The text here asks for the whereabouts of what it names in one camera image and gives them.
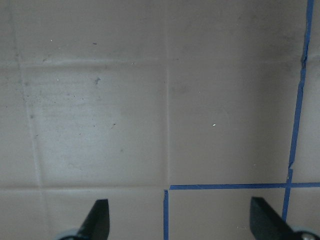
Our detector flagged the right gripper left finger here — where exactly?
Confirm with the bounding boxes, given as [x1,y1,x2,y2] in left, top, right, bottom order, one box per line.
[57,198,111,240]

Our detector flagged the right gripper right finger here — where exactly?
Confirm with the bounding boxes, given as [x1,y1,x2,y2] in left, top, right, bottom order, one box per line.
[249,196,320,240]

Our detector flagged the brown paper table cover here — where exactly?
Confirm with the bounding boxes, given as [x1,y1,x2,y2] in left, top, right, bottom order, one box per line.
[0,0,320,240]

